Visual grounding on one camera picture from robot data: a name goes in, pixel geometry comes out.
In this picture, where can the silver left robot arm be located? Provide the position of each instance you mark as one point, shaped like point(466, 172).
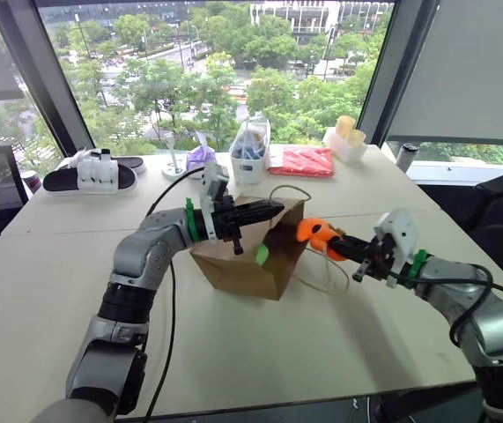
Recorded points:
point(145, 252)

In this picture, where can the green wrist clamp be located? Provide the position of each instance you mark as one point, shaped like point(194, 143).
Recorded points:
point(419, 263)
point(191, 224)

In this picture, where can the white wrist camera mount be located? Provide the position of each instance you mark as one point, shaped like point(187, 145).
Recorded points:
point(214, 185)
point(401, 231)

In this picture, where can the red white can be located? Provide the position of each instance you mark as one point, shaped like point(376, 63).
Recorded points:
point(31, 181)

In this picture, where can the orange plush toy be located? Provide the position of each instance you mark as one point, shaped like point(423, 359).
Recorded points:
point(314, 231)

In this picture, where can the purple crumpled bag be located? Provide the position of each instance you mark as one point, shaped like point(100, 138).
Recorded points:
point(200, 158)

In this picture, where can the yellow translucent cup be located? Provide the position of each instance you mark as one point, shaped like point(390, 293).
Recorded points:
point(357, 137)
point(345, 125)

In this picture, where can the black office chair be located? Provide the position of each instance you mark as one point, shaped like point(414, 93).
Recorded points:
point(497, 211)

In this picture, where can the white cup holder tray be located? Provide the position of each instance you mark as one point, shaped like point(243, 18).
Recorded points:
point(343, 149)

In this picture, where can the white bin with blue items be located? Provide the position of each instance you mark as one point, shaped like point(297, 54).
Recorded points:
point(247, 166)

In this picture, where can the black silver bottle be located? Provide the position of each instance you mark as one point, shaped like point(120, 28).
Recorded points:
point(407, 156)

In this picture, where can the black white slipper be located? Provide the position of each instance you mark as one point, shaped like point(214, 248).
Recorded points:
point(130, 163)
point(88, 178)

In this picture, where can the green right wrist clamp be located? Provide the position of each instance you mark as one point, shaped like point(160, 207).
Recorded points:
point(419, 263)

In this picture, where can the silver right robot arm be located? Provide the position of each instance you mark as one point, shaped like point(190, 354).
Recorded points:
point(493, 317)

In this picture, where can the brown paper bag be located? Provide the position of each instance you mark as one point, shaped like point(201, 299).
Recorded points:
point(238, 275)

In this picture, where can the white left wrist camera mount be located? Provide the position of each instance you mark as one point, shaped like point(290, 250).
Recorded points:
point(214, 185)

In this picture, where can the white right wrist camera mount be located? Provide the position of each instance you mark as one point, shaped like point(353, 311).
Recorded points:
point(401, 231)

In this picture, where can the green plush toy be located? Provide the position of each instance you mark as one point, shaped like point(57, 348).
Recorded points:
point(261, 255)

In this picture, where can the red packaged cloth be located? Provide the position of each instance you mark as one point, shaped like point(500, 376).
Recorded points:
point(301, 162)

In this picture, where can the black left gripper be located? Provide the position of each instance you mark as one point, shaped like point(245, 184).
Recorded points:
point(225, 222)

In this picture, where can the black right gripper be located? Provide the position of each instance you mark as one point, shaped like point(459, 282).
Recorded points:
point(379, 257)

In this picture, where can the green left wrist clamp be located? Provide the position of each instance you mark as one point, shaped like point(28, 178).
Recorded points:
point(191, 224)

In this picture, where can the white stand with round base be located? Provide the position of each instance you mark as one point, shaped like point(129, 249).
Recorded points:
point(172, 167)

